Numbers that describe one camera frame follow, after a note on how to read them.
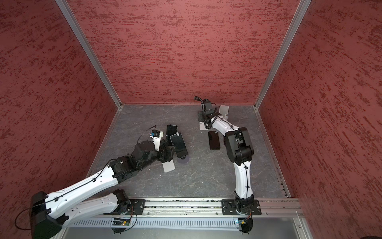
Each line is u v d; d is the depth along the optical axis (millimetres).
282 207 759
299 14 731
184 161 899
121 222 721
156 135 642
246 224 714
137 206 743
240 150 552
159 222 710
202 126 1051
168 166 880
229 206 741
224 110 1057
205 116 793
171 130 917
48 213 392
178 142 843
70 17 743
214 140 1014
